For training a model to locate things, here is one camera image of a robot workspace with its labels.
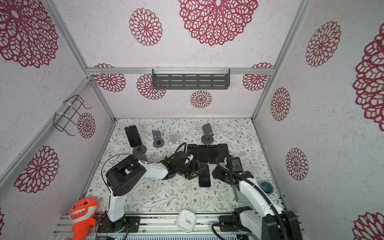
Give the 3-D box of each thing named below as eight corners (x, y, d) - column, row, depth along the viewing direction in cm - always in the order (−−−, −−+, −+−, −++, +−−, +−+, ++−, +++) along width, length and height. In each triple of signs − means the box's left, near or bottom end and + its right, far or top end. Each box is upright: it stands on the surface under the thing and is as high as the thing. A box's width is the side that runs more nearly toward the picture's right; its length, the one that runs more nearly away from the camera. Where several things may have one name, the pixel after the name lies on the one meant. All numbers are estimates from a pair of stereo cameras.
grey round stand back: (152, 147, 106) (150, 140, 99) (154, 137, 112) (152, 129, 105) (163, 147, 106) (161, 140, 99) (165, 137, 112) (163, 129, 105)
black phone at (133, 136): (135, 153, 103) (125, 136, 88) (133, 145, 107) (124, 127, 92) (144, 151, 104) (136, 133, 89) (142, 142, 109) (135, 124, 94)
